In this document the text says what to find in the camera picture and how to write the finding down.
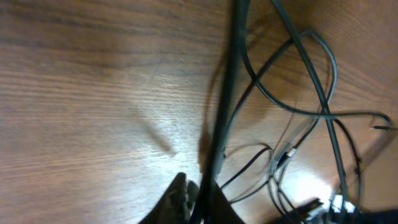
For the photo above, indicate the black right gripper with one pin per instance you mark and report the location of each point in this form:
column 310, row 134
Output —
column 313, row 212

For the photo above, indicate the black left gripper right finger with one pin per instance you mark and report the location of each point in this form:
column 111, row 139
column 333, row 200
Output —
column 220, row 211

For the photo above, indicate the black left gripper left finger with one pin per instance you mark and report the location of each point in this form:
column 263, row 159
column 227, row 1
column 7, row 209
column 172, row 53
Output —
column 172, row 206

